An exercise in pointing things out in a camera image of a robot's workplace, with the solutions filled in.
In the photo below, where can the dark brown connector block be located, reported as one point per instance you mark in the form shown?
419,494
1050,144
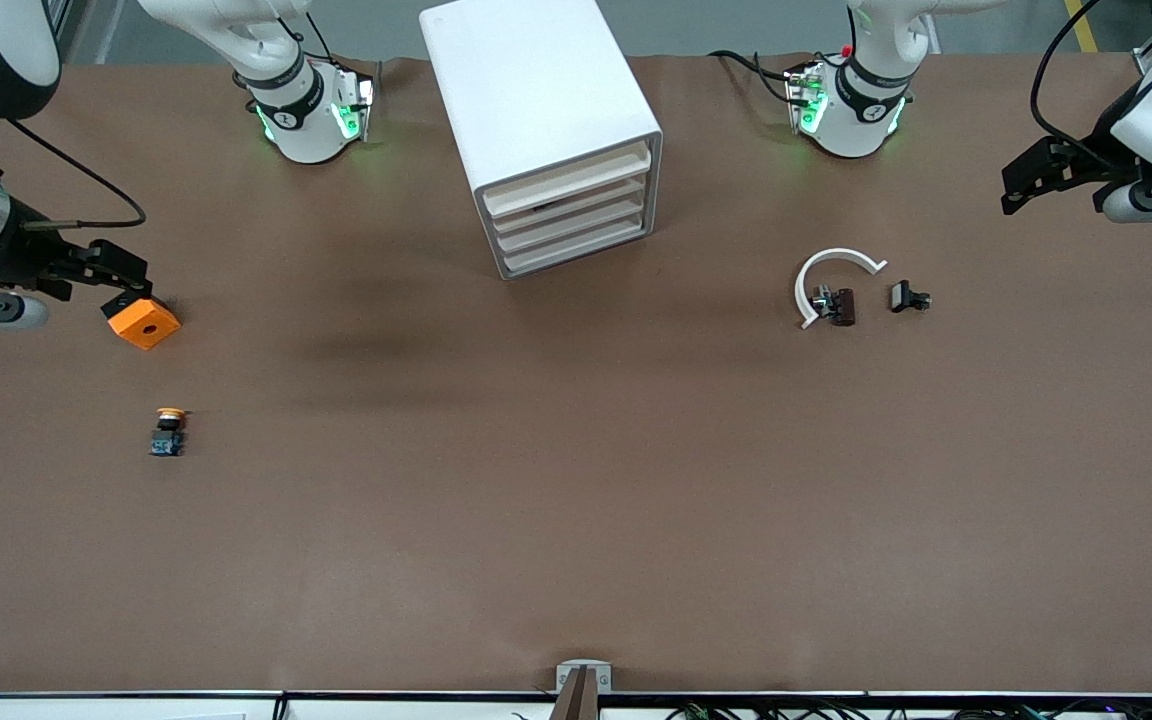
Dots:
841,306

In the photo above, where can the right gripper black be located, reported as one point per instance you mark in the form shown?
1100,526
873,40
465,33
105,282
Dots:
20,259

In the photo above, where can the orange-capped push button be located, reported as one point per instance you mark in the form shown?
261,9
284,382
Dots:
168,432

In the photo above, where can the white curved plastic arc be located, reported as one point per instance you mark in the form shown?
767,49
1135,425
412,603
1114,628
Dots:
804,285

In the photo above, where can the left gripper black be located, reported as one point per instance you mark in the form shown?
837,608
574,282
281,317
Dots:
1094,168

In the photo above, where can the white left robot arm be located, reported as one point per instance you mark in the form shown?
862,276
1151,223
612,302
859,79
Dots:
861,110

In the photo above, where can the orange box with hole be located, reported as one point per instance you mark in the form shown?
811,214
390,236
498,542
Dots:
148,325

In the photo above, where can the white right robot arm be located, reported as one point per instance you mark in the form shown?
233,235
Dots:
301,120

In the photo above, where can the small black clip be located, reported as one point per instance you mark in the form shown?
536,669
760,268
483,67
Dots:
902,296

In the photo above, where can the grey metal bracket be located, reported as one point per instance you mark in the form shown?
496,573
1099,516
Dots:
568,668

